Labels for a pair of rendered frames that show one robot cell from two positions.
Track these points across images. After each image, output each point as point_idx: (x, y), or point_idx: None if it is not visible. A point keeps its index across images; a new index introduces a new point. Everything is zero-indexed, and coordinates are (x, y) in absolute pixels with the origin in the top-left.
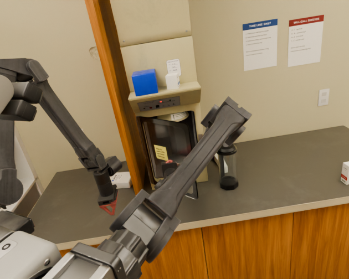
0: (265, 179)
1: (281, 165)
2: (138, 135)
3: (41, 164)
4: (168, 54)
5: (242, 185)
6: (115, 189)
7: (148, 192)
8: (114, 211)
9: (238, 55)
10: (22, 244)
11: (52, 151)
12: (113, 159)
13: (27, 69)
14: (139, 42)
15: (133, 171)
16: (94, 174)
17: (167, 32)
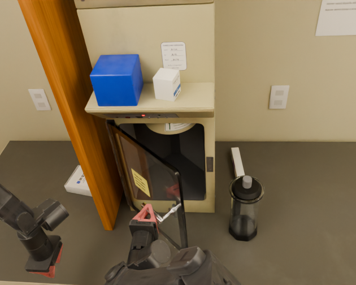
0: (300, 232)
1: (333, 208)
2: None
3: None
4: (165, 32)
5: (263, 235)
6: (56, 247)
7: (124, 213)
8: (53, 275)
9: (311, 7)
10: None
11: (2, 113)
12: (53, 207)
13: None
14: (111, 4)
15: (99, 197)
16: (18, 234)
17: None
